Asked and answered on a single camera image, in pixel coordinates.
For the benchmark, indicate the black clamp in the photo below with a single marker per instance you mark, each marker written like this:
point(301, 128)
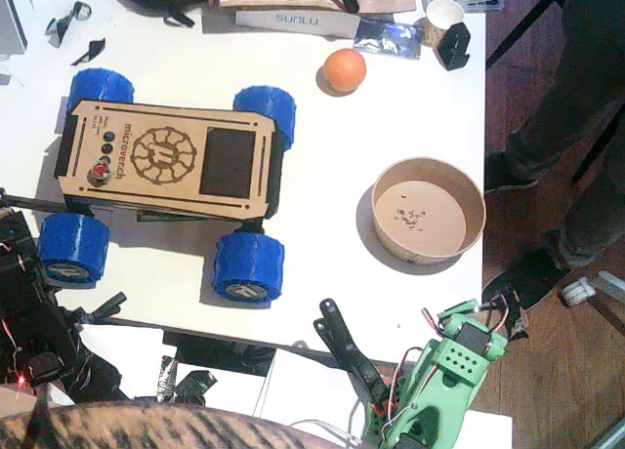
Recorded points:
point(105, 307)

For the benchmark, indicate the crumpled black plastic bag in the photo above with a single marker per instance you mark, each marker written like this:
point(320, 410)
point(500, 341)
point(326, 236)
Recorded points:
point(97, 376)

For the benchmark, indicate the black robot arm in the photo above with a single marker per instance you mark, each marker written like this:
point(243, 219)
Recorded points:
point(19, 297)

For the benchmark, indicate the dark trouser leg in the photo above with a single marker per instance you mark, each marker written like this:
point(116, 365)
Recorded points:
point(595, 205)
point(576, 53)

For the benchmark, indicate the black foil packet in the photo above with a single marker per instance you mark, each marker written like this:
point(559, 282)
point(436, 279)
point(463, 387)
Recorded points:
point(195, 385)
point(167, 378)

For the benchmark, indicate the white plug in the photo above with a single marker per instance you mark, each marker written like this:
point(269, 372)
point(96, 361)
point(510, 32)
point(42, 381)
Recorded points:
point(578, 290)

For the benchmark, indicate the paper cup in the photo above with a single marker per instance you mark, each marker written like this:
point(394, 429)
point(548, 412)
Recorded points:
point(444, 12)

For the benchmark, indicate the black plastic holder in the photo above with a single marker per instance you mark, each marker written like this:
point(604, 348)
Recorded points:
point(454, 49)

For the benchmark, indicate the white SUNLU box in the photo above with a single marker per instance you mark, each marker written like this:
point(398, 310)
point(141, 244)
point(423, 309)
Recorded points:
point(303, 27)

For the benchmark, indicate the black plastic piece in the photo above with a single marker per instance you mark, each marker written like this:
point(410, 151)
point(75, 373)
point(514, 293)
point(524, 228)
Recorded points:
point(95, 49)

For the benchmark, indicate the black shoe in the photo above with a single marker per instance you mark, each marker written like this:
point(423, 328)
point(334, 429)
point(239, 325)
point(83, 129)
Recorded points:
point(527, 273)
point(508, 173)

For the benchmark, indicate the brown black striped fur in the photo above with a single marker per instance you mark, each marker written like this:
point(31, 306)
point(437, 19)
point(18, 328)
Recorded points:
point(146, 427)

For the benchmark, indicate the black glasses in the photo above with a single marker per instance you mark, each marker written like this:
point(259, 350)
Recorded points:
point(80, 12)

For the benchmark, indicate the blue rover wheel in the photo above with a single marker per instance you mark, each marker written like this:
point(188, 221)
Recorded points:
point(273, 107)
point(73, 244)
point(249, 268)
point(102, 85)

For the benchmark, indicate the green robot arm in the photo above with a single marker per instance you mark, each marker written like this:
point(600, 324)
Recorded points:
point(454, 385)

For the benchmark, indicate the black metal bar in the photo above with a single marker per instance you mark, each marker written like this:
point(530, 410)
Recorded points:
point(517, 41)

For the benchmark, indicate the brown paper bowl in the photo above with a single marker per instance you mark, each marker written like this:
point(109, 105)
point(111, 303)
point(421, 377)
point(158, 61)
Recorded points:
point(420, 219)

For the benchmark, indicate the grey device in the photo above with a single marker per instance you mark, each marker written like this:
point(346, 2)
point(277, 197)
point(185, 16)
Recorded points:
point(10, 29)

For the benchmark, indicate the silver foil packet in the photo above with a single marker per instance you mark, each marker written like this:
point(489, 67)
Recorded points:
point(386, 39)

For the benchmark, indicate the orange fruit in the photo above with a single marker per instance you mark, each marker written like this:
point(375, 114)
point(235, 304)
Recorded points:
point(344, 69)

